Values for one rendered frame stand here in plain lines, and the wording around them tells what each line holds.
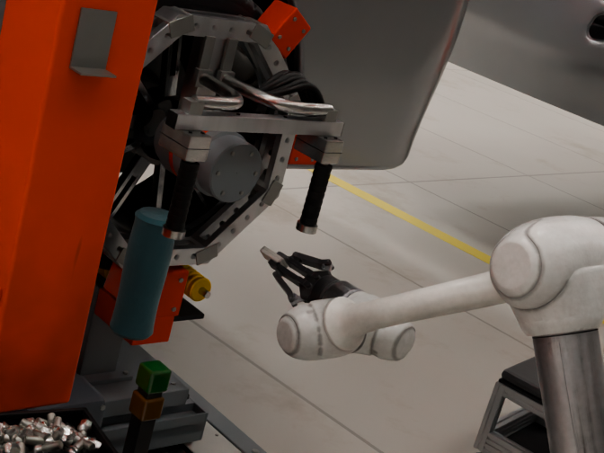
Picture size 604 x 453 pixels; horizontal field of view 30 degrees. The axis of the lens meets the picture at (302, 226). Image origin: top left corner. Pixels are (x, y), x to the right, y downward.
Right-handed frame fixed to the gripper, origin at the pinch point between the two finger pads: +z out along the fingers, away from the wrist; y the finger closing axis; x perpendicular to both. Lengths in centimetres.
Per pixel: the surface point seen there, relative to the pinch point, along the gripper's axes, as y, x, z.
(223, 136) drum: 3.3, 36.1, -0.9
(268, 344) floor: 6, -95, 65
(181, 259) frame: -15.1, 10.0, 9.4
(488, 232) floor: 150, -237, 139
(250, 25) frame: 24, 45, 9
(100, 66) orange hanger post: -18, 84, -28
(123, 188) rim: -14.3, 26.5, 19.8
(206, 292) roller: -15.0, -1.1, 7.9
